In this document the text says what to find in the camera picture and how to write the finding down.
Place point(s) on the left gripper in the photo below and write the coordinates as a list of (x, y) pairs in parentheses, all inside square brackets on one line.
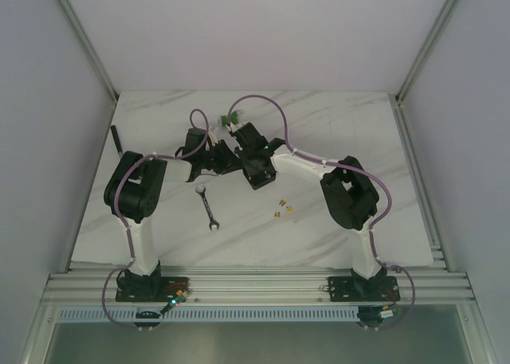
[(222, 159)]

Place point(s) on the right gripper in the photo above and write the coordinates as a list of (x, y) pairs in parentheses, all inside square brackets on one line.
[(238, 150)]

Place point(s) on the black fuse box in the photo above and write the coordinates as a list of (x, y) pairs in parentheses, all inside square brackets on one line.
[(259, 178)]

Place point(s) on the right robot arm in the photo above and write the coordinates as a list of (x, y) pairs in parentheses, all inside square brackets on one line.
[(350, 196)]

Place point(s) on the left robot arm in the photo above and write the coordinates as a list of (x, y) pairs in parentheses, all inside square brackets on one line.
[(134, 188)]

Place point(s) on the silver combination wrench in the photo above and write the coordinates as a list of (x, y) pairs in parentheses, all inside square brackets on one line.
[(213, 223)]

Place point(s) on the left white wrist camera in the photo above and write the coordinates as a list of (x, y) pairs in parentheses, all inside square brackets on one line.
[(212, 137)]

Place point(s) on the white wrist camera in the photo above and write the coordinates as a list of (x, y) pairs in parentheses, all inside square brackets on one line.
[(212, 137), (236, 131)]

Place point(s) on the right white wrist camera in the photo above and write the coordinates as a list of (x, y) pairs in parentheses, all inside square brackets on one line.
[(236, 131)]

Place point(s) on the hammer with black handle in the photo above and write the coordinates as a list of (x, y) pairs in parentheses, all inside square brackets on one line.
[(116, 140)]

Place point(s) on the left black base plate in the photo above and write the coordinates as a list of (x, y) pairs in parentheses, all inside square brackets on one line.
[(148, 289)]

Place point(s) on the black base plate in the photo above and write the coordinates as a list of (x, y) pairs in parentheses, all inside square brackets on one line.
[(357, 289), (148, 289)]

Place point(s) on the white slotted cable duct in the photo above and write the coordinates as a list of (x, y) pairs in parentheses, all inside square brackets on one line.
[(214, 314)]

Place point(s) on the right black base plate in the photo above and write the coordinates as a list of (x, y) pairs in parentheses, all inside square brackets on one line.
[(357, 289)]

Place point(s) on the aluminium frame rail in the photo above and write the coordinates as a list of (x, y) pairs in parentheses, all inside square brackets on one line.
[(85, 284)]

